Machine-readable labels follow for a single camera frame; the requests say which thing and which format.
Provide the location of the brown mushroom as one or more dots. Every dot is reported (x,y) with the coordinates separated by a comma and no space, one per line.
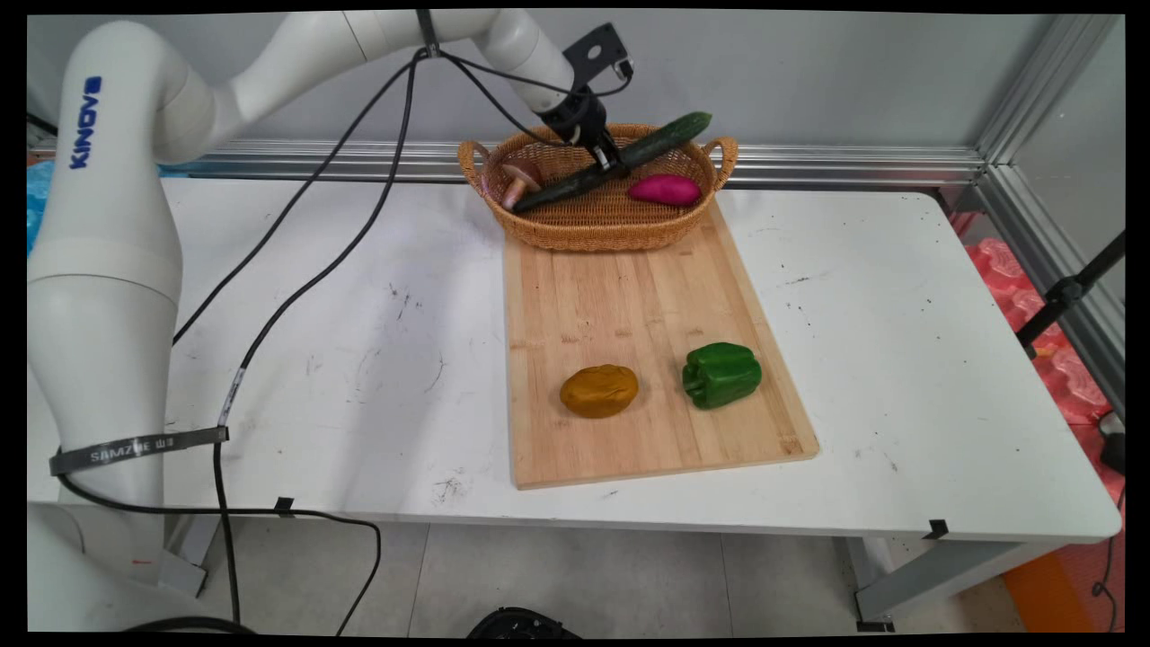
(519,178)

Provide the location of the black tripod leg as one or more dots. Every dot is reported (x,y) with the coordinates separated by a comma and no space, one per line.
(1069,289)

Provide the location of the blue plastic sheet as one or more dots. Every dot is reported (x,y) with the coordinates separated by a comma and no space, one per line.
(38,202)

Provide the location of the black tape tab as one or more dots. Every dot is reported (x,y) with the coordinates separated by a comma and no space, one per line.
(284,507)
(936,529)

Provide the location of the grey table leg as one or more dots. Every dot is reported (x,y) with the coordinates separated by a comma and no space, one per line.
(934,575)
(190,557)

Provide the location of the bamboo cutting board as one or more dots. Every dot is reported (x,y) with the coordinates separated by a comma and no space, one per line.
(629,314)

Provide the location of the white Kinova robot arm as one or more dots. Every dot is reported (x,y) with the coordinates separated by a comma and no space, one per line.
(99,270)

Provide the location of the dark green cucumber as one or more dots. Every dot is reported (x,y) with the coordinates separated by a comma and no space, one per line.
(656,144)

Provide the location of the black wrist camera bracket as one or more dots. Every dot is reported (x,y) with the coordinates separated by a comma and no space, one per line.
(595,52)

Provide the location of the woven wicker basket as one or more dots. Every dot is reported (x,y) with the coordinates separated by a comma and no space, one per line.
(593,220)

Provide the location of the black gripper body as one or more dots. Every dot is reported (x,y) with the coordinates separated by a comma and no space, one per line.
(573,117)

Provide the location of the aluminium extrusion frame beam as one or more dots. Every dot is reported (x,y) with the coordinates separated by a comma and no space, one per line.
(1051,225)
(809,163)

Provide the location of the green bell pepper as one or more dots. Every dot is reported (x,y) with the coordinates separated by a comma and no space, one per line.
(723,375)

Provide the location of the purple sweet potato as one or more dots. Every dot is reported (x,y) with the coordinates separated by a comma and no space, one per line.
(665,190)

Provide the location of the black round object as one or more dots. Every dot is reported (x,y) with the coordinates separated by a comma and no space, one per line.
(521,624)

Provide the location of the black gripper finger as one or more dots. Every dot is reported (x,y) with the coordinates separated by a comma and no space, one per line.
(616,148)
(600,157)

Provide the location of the brown potato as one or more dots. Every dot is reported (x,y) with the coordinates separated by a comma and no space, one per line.
(599,391)

